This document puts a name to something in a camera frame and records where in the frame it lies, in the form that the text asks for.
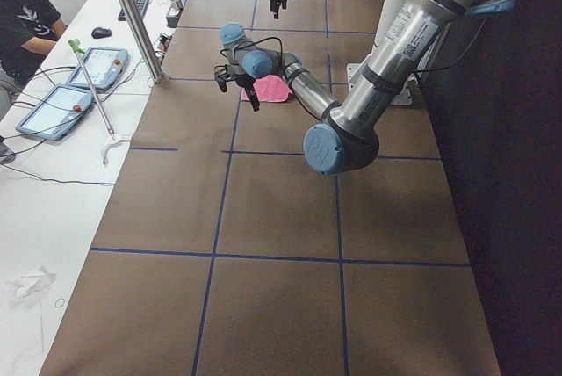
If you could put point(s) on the small metal cup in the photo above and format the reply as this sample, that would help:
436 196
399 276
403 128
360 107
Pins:
176 4

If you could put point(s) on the pink towel with white edge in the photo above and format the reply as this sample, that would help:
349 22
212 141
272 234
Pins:
271 89

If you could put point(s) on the rubber band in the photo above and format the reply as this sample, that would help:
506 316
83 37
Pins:
59 303

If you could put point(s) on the aluminium frame post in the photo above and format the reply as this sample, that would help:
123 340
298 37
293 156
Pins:
140 34

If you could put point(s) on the seated person in black shirt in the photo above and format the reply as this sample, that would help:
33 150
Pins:
29 32

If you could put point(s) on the metal grabber stick green tip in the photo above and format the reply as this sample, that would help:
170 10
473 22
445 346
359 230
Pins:
114 138

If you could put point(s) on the far teach pendant tablet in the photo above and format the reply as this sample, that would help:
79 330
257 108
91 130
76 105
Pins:
104 65

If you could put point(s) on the black computer mouse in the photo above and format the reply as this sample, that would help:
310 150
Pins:
100 33

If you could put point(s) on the crumpled white tissue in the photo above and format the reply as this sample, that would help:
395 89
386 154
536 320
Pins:
25 286

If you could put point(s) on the teach pendant tablet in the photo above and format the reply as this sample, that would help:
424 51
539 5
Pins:
104 65
57 113

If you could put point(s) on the near teach pendant tablet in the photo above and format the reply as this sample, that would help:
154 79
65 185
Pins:
57 113

